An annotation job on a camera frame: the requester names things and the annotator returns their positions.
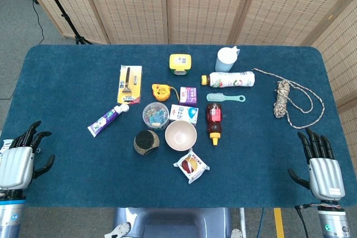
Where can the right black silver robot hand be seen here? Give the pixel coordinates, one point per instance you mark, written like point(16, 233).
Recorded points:
point(326, 176)

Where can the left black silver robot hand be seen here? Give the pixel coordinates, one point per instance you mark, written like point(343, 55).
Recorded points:
point(16, 165)

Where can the purple white toothpaste tube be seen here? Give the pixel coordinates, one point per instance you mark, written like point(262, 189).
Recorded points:
point(104, 121)

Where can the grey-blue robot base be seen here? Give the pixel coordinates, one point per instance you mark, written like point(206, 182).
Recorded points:
point(173, 221)

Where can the white lotion bottle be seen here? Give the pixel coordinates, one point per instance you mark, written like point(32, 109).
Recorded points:
point(231, 79)

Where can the yellow floor tape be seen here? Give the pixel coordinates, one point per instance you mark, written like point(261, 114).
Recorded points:
point(279, 222)

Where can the white table leg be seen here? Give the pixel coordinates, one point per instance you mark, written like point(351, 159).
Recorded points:
point(243, 221)

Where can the dark blue table mat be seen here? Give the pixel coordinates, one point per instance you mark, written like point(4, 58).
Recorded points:
point(69, 82)

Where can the honey bottle yellow nozzle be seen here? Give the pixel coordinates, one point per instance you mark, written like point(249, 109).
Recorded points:
point(214, 121)

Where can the teal plastic hairbrush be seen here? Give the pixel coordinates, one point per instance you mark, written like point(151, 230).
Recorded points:
point(216, 97)

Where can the white snack packet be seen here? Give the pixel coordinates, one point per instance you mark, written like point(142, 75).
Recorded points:
point(191, 165)

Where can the yellow razor blister pack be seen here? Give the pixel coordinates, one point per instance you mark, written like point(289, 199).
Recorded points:
point(130, 87)

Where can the clear tub of binder clips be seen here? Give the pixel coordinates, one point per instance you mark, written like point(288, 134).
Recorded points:
point(155, 116)

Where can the beige plastic bowl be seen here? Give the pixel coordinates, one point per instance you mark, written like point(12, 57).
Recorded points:
point(180, 136)

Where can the light blue mug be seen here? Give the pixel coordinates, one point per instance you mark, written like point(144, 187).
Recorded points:
point(224, 62)

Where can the blue white milk carton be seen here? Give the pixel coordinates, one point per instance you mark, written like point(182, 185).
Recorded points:
point(184, 112)

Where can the purple white small carton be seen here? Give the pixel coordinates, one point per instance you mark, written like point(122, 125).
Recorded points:
point(188, 96)

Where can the yellow tape measure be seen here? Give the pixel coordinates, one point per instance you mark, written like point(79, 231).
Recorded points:
point(160, 92)

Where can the black tripod stand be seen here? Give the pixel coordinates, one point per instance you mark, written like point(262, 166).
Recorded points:
point(60, 9)

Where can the green tub with yellow lid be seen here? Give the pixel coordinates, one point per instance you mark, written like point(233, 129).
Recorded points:
point(180, 62)

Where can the white perforated bracket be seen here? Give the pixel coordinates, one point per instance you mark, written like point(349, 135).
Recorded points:
point(120, 230)
point(236, 233)

